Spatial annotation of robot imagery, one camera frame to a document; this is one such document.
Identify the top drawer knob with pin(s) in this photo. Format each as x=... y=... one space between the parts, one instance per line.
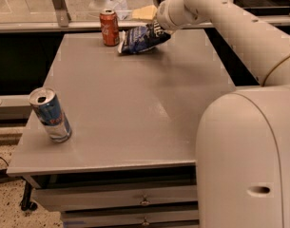
x=144 y=201

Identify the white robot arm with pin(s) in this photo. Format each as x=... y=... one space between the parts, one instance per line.
x=243 y=138

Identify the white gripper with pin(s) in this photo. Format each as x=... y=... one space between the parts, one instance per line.
x=164 y=15

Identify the left metal railing bracket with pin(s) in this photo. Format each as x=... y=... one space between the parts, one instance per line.
x=62 y=14

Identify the orange coke can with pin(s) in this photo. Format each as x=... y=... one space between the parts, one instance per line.
x=109 y=27

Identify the white pedestal base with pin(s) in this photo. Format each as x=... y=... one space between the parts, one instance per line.
x=119 y=6

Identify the grey drawer cabinet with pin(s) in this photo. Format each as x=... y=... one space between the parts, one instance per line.
x=134 y=120

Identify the lower drawer knob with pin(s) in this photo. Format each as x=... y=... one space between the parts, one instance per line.
x=145 y=222

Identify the drawer knob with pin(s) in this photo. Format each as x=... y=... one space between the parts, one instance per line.
x=145 y=222
x=144 y=201

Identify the black caster wheel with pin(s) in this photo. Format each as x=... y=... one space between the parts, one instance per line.
x=26 y=204

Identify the blue chip bag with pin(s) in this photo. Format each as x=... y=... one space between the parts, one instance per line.
x=143 y=38

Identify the blue silver Red Bull can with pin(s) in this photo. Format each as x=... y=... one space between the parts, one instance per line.
x=46 y=105

